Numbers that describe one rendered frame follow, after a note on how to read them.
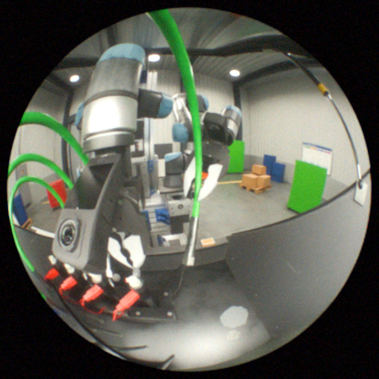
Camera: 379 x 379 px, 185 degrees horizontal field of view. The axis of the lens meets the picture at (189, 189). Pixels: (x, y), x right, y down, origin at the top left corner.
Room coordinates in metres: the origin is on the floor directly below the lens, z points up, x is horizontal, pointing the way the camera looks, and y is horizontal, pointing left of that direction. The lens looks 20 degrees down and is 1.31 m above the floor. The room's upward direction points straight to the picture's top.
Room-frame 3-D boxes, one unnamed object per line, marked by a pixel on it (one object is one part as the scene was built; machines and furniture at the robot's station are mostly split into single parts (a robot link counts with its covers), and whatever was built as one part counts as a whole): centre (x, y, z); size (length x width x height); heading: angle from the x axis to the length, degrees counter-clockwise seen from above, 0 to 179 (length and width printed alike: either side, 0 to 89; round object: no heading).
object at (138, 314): (0.06, 0.21, 0.91); 0.34 x 0.10 x 0.15; 102
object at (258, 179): (3.89, -2.43, 0.39); 1.20 x 0.85 x 0.79; 120
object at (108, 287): (0.08, 0.17, 1.01); 0.05 x 0.03 x 0.21; 12
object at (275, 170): (5.21, -4.25, 0.61); 1.26 x 0.48 x 1.22; 18
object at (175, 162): (0.86, 0.11, 1.20); 0.13 x 0.12 x 0.14; 105
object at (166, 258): (0.32, 0.14, 0.87); 0.62 x 0.04 x 0.16; 102
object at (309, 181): (1.92, -3.10, 0.65); 0.95 x 0.86 x 1.30; 26
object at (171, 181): (0.85, 0.11, 1.09); 0.15 x 0.15 x 0.10
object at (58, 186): (1.93, 4.23, 0.43); 0.70 x 0.46 x 0.86; 133
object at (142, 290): (0.10, 0.09, 1.01); 0.05 x 0.03 x 0.21; 12
